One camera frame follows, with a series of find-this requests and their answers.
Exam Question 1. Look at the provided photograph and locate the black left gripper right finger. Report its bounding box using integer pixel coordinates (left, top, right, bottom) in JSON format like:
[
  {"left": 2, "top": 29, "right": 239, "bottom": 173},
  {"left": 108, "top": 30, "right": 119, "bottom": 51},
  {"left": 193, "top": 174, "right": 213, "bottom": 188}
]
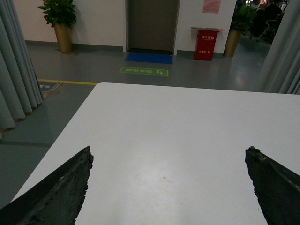
[{"left": 245, "top": 146, "right": 300, "bottom": 225}]

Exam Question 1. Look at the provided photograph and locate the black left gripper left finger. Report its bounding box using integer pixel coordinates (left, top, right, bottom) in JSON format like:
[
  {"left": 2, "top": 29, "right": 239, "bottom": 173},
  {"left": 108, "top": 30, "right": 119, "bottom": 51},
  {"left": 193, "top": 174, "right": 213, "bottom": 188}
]
[{"left": 0, "top": 146, "right": 93, "bottom": 225}]

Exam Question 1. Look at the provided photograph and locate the grey curtain right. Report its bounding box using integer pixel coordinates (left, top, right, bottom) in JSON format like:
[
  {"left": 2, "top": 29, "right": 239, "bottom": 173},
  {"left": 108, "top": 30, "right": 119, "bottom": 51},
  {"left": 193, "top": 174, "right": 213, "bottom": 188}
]
[{"left": 253, "top": 0, "right": 300, "bottom": 95}]

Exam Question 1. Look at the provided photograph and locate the grey curtain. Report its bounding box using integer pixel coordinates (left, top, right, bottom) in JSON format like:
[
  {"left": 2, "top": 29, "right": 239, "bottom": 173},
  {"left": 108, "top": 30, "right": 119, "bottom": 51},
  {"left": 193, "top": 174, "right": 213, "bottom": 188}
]
[
  {"left": 253, "top": 0, "right": 300, "bottom": 95},
  {"left": 0, "top": 0, "right": 43, "bottom": 131}
]

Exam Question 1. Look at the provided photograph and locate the blue floor sign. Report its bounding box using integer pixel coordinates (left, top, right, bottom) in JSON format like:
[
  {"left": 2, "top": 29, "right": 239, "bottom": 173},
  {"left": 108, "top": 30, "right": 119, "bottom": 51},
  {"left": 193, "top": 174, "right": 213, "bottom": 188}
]
[{"left": 38, "top": 82, "right": 60, "bottom": 93}]

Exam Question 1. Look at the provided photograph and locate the grey curtain left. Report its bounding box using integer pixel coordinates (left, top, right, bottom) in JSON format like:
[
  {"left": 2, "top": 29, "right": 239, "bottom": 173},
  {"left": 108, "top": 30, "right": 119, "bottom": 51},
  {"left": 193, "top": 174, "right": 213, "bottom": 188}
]
[{"left": 0, "top": 0, "right": 43, "bottom": 131}]

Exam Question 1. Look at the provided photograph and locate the green floor sign sticker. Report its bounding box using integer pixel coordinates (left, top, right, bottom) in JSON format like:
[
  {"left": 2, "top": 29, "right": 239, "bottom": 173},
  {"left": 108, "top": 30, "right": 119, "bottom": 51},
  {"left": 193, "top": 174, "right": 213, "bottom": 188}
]
[{"left": 120, "top": 67, "right": 169, "bottom": 76}]

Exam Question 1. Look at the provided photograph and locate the red fire extinguisher box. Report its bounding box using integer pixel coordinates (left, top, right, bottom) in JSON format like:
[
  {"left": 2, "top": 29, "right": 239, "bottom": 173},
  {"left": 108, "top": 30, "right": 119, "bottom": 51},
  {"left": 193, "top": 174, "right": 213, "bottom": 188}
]
[{"left": 191, "top": 27, "right": 224, "bottom": 60}]

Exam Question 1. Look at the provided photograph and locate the left potted plant gold pot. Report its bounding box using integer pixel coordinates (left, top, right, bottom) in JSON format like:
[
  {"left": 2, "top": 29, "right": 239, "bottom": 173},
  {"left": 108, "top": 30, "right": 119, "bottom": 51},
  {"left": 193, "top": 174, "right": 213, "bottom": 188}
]
[{"left": 37, "top": 0, "right": 77, "bottom": 53}]

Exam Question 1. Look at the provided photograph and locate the potted plant gold pot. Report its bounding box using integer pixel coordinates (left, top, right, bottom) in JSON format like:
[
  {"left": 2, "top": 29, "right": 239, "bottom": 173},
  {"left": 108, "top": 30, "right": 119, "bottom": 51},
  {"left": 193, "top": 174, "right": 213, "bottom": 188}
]
[
  {"left": 37, "top": 0, "right": 77, "bottom": 53},
  {"left": 223, "top": 5, "right": 257, "bottom": 58}
]

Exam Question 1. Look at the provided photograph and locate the blue floor mat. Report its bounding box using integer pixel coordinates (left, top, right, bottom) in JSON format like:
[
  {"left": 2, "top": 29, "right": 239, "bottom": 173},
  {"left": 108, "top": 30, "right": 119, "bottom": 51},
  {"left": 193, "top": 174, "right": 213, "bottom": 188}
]
[{"left": 125, "top": 52, "right": 173, "bottom": 64}]

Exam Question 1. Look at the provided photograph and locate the right potted plant gold pot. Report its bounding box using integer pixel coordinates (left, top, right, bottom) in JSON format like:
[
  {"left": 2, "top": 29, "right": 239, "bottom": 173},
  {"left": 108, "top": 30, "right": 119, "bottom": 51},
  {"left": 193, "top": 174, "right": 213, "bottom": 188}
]
[{"left": 223, "top": 5, "right": 257, "bottom": 58}]

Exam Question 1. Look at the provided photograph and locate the grey door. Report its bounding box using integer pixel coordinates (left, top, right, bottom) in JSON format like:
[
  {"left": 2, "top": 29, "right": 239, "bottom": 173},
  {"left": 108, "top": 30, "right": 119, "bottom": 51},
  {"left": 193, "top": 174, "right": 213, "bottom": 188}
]
[{"left": 128, "top": 0, "right": 180, "bottom": 53}]

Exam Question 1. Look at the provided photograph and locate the pink wall notice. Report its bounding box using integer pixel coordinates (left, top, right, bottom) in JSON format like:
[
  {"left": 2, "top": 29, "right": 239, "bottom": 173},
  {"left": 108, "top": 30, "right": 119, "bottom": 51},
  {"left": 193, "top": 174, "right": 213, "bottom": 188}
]
[{"left": 202, "top": 0, "right": 221, "bottom": 14}]

